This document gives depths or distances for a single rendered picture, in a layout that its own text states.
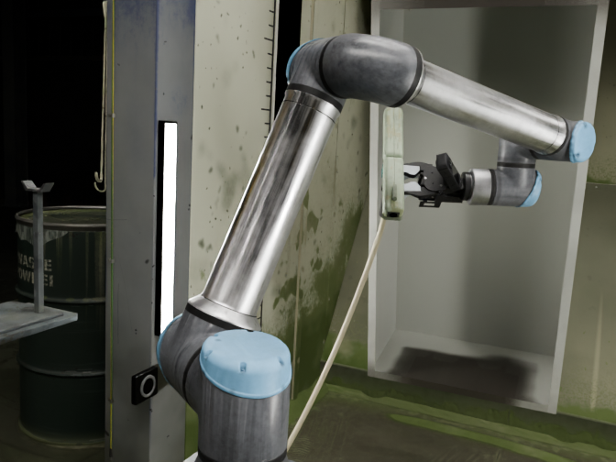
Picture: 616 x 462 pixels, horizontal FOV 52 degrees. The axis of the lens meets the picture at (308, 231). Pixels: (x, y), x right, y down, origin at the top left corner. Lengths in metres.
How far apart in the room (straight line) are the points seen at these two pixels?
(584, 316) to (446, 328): 0.81
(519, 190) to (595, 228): 1.65
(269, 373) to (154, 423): 1.08
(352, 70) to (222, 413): 0.62
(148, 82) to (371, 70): 0.88
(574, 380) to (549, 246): 0.87
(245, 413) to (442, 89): 0.67
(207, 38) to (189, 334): 1.12
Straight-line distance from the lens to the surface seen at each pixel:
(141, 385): 1.92
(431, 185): 1.55
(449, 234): 2.29
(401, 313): 2.46
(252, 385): 1.00
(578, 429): 2.95
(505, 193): 1.59
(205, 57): 2.04
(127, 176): 1.91
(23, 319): 1.62
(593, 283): 3.11
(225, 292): 1.17
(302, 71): 1.23
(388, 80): 1.13
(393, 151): 1.54
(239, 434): 1.04
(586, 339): 3.02
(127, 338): 2.00
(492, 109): 1.31
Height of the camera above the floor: 1.26
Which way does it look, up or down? 9 degrees down
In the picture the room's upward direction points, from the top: 3 degrees clockwise
